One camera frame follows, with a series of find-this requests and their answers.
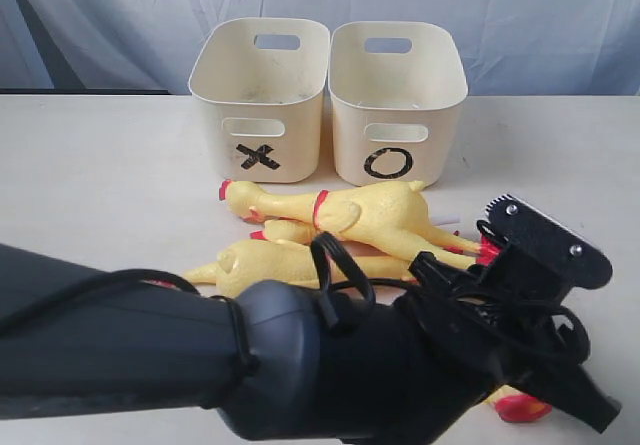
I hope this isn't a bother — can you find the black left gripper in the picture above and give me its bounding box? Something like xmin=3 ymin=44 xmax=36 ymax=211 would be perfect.
xmin=408 ymin=219 xmax=621 ymax=433

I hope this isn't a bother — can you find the headless rubber chicken body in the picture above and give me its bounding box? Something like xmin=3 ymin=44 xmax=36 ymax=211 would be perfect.
xmin=485 ymin=385 xmax=552 ymax=423

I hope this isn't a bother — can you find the whole rubber chicken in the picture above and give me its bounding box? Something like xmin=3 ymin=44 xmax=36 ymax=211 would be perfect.
xmin=219 ymin=180 xmax=499 ymax=270
xmin=183 ymin=239 xmax=417 ymax=298

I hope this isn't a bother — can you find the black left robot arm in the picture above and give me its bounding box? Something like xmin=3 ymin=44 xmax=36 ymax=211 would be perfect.
xmin=1 ymin=218 xmax=621 ymax=444

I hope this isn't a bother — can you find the severed rubber chicken head neck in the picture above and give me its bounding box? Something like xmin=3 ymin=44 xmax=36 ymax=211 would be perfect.
xmin=248 ymin=212 xmax=461 ymax=244

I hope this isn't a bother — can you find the cream bin with O mark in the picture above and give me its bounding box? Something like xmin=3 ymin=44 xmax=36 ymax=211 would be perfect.
xmin=328 ymin=21 xmax=468 ymax=186

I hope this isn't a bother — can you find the white backdrop curtain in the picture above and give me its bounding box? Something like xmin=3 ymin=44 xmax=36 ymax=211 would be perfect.
xmin=1 ymin=0 xmax=639 ymax=95

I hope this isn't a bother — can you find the cream bin with X mark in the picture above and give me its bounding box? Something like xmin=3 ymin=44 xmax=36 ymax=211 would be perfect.
xmin=188 ymin=17 xmax=330 ymax=183

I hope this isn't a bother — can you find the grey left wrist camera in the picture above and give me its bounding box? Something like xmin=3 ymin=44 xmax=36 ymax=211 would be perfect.
xmin=485 ymin=194 xmax=613 ymax=290

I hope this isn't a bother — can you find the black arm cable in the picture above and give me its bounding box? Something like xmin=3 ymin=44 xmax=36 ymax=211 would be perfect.
xmin=0 ymin=232 xmax=591 ymax=381

